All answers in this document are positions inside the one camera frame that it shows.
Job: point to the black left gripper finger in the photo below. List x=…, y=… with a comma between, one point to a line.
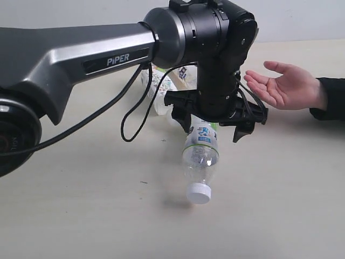
x=242, y=130
x=182, y=117

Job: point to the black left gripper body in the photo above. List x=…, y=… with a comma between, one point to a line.
x=218, y=98

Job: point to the colourful label clear bottle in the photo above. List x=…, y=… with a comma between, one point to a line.
x=167, y=85

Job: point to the lime label clear bottle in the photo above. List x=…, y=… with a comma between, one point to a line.
x=200, y=156

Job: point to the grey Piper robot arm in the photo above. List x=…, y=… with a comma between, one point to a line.
x=39, y=68

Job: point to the black sleeved forearm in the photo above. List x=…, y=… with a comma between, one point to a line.
x=334, y=93

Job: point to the white label clear bottle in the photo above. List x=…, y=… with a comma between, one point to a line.
x=184, y=78

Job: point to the person's open hand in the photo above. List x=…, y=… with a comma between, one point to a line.
x=294, y=89

